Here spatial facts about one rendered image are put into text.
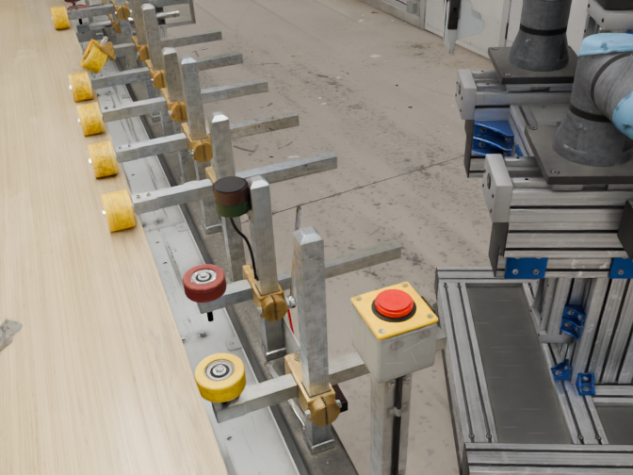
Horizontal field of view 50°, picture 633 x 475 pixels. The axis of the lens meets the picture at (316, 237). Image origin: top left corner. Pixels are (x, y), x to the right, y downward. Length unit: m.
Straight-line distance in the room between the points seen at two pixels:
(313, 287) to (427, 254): 1.91
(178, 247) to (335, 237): 1.20
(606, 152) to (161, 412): 0.94
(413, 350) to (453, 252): 2.19
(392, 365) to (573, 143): 0.81
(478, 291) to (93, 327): 1.46
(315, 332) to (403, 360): 0.34
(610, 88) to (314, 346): 0.67
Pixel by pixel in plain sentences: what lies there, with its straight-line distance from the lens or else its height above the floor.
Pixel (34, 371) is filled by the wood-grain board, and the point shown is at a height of 0.90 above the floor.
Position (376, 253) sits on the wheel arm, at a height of 0.86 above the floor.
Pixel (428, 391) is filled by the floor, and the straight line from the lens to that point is 2.31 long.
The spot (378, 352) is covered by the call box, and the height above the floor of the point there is 1.20.
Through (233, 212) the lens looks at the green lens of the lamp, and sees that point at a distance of 1.17.
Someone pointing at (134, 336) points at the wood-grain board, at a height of 0.90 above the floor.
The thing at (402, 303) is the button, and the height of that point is 1.23.
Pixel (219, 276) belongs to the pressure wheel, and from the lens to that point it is 1.30.
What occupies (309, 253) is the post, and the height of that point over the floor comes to 1.13.
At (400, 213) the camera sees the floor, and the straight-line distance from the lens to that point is 3.14.
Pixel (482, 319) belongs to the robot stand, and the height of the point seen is 0.21.
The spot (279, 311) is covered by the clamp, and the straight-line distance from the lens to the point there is 1.31.
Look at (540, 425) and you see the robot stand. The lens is 2.00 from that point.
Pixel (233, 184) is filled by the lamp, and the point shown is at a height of 1.11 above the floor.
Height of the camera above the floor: 1.70
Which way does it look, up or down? 35 degrees down
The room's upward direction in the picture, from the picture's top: 3 degrees counter-clockwise
